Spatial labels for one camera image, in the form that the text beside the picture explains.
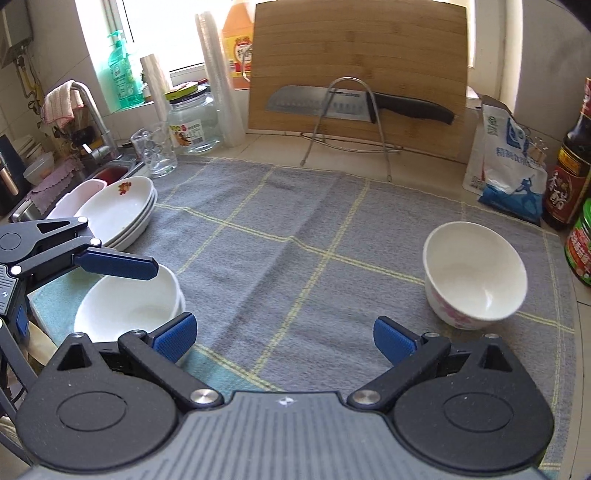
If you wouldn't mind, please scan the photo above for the green-lid jar with red label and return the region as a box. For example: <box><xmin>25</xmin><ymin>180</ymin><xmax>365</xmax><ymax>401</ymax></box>
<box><xmin>564</xmin><ymin>198</ymin><xmax>591</xmax><ymax>288</ymax></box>

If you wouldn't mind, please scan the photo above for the teal cloth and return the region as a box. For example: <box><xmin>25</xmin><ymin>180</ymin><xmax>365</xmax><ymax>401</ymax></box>
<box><xmin>28</xmin><ymin>272</ymin><xmax>278</xmax><ymax>393</ymax></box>

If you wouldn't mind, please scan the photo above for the bright window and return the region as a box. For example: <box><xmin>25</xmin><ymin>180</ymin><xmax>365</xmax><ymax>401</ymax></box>
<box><xmin>74</xmin><ymin>0</ymin><xmax>232</xmax><ymax>112</ymax></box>

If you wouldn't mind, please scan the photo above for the glass jar with black lid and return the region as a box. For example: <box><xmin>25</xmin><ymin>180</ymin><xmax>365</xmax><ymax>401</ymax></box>
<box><xmin>165</xmin><ymin>83</ymin><xmax>222</xmax><ymax>155</ymax></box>

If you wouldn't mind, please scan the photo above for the pink striped rag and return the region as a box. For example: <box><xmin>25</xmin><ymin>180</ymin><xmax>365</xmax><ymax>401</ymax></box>
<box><xmin>41</xmin><ymin>80</ymin><xmax>86</xmax><ymax>128</ymax></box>

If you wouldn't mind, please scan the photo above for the bamboo cutting board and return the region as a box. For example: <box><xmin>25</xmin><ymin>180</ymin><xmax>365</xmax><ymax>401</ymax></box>
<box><xmin>247</xmin><ymin>0</ymin><xmax>476</xmax><ymax>165</ymax></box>

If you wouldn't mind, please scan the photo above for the pink plastic basin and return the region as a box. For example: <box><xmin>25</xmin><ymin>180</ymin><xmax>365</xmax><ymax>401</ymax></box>
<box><xmin>46</xmin><ymin>180</ymin><xmax>108</xmax><ymax>220</ymax></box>

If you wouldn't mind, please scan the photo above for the black-handled kitchen knife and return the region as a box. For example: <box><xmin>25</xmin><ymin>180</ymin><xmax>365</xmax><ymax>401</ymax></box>
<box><xmin>267</xmin><ymin>85</ymin><xmax>455</xmax><ymax>126</ymax></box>

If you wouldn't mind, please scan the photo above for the white pink-floral bowl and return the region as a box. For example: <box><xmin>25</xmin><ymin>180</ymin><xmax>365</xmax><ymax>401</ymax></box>
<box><xmin>423</xmin><ymin>222</ymin><xmax>528</xmax><ymax>331</ymax></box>
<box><xmin>74</xmin><ymin>264</ymin><xmax>182</xmax><ymax>344</ymax></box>

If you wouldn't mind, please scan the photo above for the dark vinegar bottle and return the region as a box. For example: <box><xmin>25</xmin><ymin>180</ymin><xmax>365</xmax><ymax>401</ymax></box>
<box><xmin>542</xmin><ymin>78</ymin><xmax>591</xmax><ymax>232</ymax></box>

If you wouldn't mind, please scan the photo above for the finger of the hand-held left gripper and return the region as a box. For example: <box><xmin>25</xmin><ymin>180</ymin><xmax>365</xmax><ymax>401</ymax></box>
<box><xmin>9</xmin><ymin>216</ymin><xmax>160</xmax><ymax>291</ymax></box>

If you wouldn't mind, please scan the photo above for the black kitchen appliance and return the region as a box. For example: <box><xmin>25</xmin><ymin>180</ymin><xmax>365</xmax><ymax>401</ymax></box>
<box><xmin>0</xmin><ymin>134</ymin><xmax>29</xmax><ymax>217</ymax></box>

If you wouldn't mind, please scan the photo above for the tall stack of clear cups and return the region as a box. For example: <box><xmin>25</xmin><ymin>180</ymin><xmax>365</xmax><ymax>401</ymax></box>
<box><xmin>195</xmin><ymin>13</ymin><xmax>246</xmax><ymax>148</ymax></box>

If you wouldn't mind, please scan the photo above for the grey checked cloth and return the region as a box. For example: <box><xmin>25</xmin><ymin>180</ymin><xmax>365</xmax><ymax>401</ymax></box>
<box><xmin>92</xmin><ymin>157</ymin><xmax>575</xmax><ymax>469</ymax></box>

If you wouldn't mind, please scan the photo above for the steel faucet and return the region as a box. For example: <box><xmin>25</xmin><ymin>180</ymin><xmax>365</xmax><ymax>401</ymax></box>
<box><xmin>71</xmin><ymin>82</ymin><xmax>122</xmax><ymax>160</ymax></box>

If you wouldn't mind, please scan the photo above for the wall water heater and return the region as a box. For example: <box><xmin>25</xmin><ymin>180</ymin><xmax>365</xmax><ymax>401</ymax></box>
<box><xmin>0</xmin><ymin>0</ymin><xmax>35</xmax><ymax>69</ymax></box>

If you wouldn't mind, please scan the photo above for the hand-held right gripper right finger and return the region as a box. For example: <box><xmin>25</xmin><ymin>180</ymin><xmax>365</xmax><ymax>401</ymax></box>
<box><xmin>346</xmin><ymin>316</ymin><xmax>525</xmax><ymax>411</ymax></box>

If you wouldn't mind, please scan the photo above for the steel sink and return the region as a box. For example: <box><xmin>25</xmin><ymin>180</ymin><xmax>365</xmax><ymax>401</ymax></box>
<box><xmin>9</xmin><ymin>154</ymin><xmax>139</xmax><ymax>222</ymax></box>

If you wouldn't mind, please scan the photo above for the green dish soap bottle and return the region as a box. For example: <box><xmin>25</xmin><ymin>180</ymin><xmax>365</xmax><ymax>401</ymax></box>
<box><xmin>107</xmin><ymin>30</ymin><xmax>145</xmax><ymax>110</ymax></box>

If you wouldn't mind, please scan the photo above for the clear glass cup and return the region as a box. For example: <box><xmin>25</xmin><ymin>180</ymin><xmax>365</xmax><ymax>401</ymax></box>
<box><xmin>130</xmin><ymin>121</ymin><xmax>179</xmax><ymax>179</ymax></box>

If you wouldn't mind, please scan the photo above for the blue and white bag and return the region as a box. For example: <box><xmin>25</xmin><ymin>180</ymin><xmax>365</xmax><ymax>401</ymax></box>
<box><xmin>463</xmin><ymin>95</ymin><xmax>549</xmax><ymax>227</ymax></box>

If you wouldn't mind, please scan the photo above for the small white bowl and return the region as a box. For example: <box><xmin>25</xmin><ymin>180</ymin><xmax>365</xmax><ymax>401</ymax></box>
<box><xmin>23</xmin><ymin>152</ymin><xmax>55</xmax><ymax>186</ymax></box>

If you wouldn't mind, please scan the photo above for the orange liquid bottle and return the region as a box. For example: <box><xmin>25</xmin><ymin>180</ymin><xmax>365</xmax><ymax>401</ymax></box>
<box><xmin>222</xmin><ymin>0</ymin><xmax>257</xmax><ymax>90</ymax></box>

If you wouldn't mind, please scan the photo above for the purple-grey rag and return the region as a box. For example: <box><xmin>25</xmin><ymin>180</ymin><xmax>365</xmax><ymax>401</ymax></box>
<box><xmin>30</xmin><ymin>159</ymin><xmax>86</xmax><ymax>215</ymax></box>

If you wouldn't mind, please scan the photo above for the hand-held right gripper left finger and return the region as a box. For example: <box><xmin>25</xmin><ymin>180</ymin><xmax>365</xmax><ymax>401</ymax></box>
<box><xmin>44</xmin><ymin>311</ymin><xmax>222</xmax><ymax>410</ymax></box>

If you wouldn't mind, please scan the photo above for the white fruit-print plate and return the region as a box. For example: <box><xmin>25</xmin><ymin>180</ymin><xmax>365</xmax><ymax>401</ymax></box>
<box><xmin>99</xmin><ymin>187</ymin><xmax>158</xmax><ymax>250</ymax></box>
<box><xmin>74</xmin><ymin>176</ymin><xmax>155</xmax><ymax>245</ymax></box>
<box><xmin>104</xmin><ymin>198</ymin><xmax>158</xmax><ymax>254</ymax></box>

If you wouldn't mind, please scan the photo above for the metal wire rack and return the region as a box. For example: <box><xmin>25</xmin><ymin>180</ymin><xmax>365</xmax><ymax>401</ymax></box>
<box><xmin>299</xmin><ymin>77</ymin><xmax>403</xmax><ymax>184</ymax></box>

